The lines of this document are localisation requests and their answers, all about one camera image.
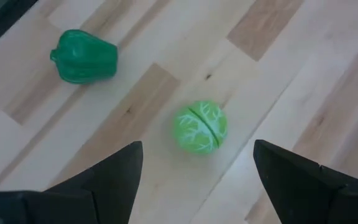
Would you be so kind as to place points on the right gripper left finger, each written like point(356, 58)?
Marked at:
point(104, 189)

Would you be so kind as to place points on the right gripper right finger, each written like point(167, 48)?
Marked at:
point(306, 193)

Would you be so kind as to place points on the dark green toy pepper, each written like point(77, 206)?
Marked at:
point(84, 57)

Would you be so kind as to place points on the light green toy cabbage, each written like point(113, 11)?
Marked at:
point(200, 127)

